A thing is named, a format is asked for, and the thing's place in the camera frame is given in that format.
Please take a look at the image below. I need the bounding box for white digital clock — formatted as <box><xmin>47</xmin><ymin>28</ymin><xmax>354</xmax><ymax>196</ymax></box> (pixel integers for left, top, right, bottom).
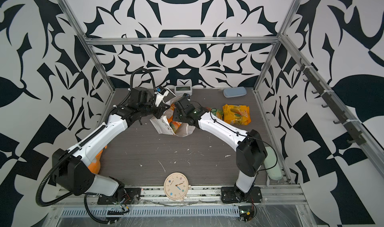
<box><xmin>174</xmin><ymin>85</ymin><xmax>193</xmax><ymax>96</ymax></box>

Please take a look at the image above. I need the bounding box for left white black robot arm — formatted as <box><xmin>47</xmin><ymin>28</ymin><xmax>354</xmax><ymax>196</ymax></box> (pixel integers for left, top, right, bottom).
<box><xmin>51</xmin><ymin>86</ymin><xmax>170</xmax><ymax>203</ymax></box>

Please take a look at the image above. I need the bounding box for black wall hook rack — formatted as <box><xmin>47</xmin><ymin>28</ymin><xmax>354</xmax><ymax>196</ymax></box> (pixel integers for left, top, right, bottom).
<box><xmin>297</xmin><ymin>59</ymin><xmax>367</xmax><ymax>146</ymax></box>

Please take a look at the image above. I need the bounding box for orange snack packet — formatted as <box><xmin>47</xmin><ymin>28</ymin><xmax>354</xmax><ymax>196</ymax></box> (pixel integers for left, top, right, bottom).
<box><xmin>165</xmin><ymin>104</ymin><xmax>182</xmax><ymax>133</ymax></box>

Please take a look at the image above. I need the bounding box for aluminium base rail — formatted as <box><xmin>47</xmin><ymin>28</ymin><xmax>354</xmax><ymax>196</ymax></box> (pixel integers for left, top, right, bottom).
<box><xmin>44</xmin><ymin>181</ymin><xmax>316</xmax><ymax>227</ymax></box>

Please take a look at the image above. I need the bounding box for patterned paper gift bag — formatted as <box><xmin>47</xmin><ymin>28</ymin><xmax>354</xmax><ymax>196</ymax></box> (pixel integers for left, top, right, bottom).
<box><xmin>150</xmin><ymin>96</ymin><xmax>195</xmax><ymax>137</ymax></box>

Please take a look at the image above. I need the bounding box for yellow snack packet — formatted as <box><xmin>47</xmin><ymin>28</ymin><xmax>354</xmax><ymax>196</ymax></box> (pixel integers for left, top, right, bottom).
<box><xmin>223</xmin><ymin>104</ymin><xmax>252</xmax><ymax>126</ymax></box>

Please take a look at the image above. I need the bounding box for round beige wall clock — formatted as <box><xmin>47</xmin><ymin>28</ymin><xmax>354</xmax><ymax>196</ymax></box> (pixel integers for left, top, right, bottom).
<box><xmin>164</xmin><ymin>173</ymin><xmax>191</xmax><ymax>202</ymax></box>

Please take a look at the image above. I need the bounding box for orange fish plush toy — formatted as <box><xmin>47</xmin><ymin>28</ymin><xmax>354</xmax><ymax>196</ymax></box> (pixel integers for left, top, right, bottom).
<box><xmin>88</xmin><ymin>146</ymin><xmax>108</xmax><ymax>175</ymax></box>

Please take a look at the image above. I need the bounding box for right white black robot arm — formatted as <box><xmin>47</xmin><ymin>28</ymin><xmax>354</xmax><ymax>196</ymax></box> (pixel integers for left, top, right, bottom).
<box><xmin>173</xmin><ymin>96</ymin><xmax>268</xmax><ymax>204</ymax></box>

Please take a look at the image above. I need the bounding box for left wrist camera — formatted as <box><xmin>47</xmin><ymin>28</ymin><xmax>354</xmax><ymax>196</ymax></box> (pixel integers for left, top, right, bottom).
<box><xmin>155</xmin><ymin>86</ymin><xmax>170</xmax><ymax>107</ymax></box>

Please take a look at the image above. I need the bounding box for green corn chips packet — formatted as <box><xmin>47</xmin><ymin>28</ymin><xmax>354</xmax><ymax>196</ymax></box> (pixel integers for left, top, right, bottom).
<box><xmin>210</xmin><ymin>108</ymin><xmax>224</xmax><ymax>120</ymax></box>

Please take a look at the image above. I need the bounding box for blue-grey glasses case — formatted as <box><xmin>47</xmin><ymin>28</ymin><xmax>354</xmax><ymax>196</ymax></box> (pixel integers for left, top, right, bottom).
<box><xmin>223</xmin><ymin>86</ymin><xmax>247</xmax><ymax>98</ymax></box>

